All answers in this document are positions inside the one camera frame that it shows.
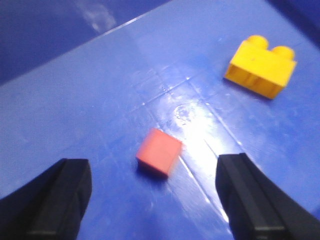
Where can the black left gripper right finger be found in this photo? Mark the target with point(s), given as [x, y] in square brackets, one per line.
[257, 209]

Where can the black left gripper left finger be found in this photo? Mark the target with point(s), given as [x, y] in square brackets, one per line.
[49, 207]

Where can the red cube block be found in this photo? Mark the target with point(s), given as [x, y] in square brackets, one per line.
[158, 153]

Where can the yellow duplo block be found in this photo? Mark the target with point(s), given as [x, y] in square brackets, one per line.
[258, 69]

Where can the blue target bin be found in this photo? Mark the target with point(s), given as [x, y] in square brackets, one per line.
[76, 82]

